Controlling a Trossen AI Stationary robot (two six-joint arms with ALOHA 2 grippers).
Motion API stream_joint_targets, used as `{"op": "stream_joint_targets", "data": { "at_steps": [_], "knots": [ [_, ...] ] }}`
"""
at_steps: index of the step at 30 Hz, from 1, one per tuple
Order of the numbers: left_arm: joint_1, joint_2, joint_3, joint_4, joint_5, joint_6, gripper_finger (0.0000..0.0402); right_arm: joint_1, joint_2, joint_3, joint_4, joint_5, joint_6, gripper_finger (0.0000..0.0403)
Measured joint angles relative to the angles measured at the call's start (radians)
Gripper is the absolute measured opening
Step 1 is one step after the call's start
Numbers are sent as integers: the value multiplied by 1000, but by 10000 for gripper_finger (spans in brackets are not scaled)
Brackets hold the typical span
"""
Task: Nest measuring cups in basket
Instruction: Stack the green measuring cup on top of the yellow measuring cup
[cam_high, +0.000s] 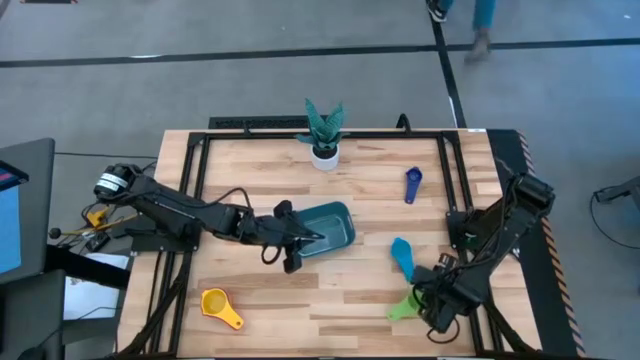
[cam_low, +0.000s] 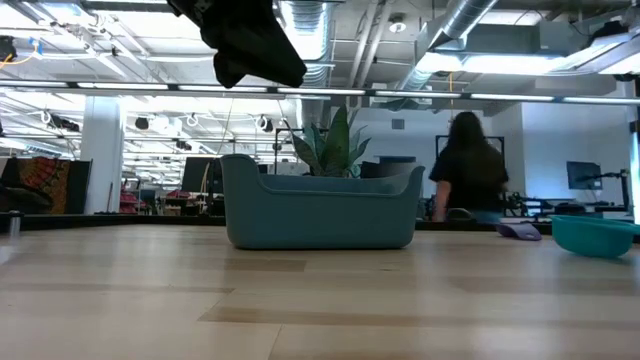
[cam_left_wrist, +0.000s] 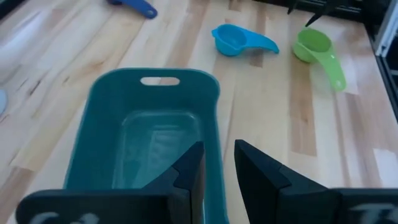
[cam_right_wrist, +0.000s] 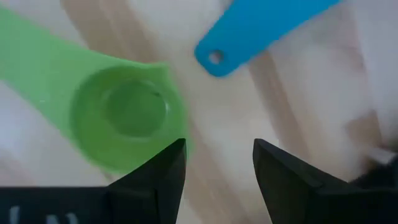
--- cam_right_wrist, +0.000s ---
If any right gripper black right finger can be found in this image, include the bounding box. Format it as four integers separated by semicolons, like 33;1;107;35
252;138;354;224

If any turquoise measuring cup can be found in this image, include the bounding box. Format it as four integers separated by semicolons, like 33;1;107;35
193;0;343;78

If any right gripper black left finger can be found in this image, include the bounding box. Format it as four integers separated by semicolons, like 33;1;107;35
107;138;188;224

